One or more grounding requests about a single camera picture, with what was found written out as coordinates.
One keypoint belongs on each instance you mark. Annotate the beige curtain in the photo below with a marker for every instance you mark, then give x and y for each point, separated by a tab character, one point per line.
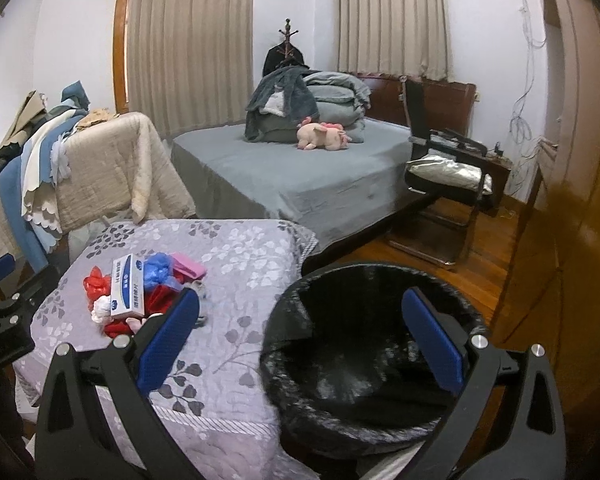
396	37
189	62

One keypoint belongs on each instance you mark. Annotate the grey sock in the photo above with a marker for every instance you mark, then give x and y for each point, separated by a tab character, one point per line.
201	292

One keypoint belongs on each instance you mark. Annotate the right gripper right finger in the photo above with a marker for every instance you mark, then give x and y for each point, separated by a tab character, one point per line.
506	421

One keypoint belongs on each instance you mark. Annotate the pink plush pig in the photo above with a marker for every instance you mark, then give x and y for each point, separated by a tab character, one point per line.
312	135

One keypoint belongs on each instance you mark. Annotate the black cantilever chair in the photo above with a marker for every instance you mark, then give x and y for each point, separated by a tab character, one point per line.
442	230

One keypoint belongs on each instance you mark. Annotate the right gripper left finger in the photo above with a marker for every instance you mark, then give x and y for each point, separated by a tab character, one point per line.
95	420

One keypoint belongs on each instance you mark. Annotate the white blue alcohol pads box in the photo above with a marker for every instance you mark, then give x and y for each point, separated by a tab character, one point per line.
127	288

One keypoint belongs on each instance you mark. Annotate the wooden wardrobe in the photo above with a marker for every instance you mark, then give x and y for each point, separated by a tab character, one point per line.
552	290

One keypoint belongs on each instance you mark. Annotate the bed with grey sheet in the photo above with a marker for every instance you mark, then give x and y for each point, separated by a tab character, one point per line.
334	194

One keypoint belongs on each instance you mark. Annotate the pink face mask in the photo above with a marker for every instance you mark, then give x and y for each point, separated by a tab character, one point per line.
187	267

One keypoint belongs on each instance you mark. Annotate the left beige curtain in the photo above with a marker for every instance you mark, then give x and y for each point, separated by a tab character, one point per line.
189	62

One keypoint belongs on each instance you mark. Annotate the white plastic bag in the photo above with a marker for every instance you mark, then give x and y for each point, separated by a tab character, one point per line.
101	312

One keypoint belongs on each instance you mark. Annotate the beige quilt on rack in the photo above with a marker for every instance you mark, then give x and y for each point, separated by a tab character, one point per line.
116	165

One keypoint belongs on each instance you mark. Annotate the blue white scalloped blanket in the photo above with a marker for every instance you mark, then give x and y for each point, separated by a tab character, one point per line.
35	159

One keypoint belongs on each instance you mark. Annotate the black lined trash bin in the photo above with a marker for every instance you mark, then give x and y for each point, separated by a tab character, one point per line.
341	368

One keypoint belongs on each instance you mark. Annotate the dark wooden headboard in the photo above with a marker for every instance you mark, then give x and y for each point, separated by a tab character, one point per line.
448	104

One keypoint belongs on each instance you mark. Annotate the red knotted plastic bag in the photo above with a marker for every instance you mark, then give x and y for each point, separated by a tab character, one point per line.
96	285

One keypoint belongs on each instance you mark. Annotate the right beige curtain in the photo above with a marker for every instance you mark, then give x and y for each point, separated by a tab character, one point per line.
396	37

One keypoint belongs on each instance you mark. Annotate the dark teal fleece jacket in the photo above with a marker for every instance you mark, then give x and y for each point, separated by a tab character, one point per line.
283	94

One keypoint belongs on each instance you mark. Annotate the pile of folded grey blankets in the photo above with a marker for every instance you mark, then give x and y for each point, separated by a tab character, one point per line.
341	99

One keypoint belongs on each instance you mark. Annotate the wooden coat rack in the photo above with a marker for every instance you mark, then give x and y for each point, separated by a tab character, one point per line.
283	54

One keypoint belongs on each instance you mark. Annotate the blue plastic bag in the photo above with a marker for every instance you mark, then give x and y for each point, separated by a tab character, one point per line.
158	271

